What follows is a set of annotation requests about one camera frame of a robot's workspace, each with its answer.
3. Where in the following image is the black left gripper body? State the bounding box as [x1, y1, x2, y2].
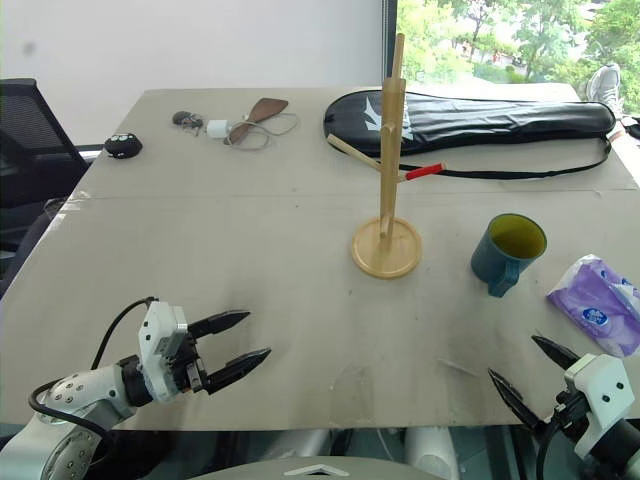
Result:
[168, 331, 212, 396]

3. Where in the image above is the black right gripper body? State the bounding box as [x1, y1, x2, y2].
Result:
[536, 388, 591, 442]

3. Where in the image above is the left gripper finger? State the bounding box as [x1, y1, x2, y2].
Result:
[186, 309, 252, 342]
[204, 347, 273, 396]

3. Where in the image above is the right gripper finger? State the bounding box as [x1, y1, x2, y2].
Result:
[487, 368, 542, 437]
[530, 334, 582, 373]

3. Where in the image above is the blue mug yellow inside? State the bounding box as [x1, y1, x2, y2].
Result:
[469, 213, 548, 299]

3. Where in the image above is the wooden mug tree stand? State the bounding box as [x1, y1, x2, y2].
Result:
[326, 33, 447, 281]

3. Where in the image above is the purple tissue pack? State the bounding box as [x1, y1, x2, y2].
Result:
[545, 253, 640, 358]

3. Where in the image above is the silver robot torso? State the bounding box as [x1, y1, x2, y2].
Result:
[189, 451, 437, 480]

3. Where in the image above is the black round remote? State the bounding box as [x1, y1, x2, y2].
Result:
[103, 131, 144, 161]

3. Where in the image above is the dark key bunch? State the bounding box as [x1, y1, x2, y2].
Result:
[171, 110, 205, 133]

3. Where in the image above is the brown wooden shoehorn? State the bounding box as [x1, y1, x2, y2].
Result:
[226, 97, 290, 147]

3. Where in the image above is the black racket bag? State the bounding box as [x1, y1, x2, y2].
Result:
[323, 89, 618, 181]

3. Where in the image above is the grey sneaker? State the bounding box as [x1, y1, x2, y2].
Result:
[583, 63, 627, 119]

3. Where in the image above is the black office chair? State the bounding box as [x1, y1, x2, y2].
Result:
[0, 77, 95, 254]

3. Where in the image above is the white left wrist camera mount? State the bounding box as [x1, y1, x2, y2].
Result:
[136, 299, 202, 404]

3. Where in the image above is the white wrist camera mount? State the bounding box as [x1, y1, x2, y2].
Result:
[561, 353, 637, 459]
[136, 299, 202, 404]

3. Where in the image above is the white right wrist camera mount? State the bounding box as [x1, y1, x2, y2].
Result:
[561, 353, 637, 459]

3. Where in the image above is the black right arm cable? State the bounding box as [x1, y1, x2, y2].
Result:
[534, 423, 557, 480]

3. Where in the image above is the beige charger cable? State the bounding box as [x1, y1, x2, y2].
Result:
[223, 111, 299, 153]

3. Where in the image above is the dark window frame post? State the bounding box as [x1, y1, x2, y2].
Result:
[383, 0, 399, 82]

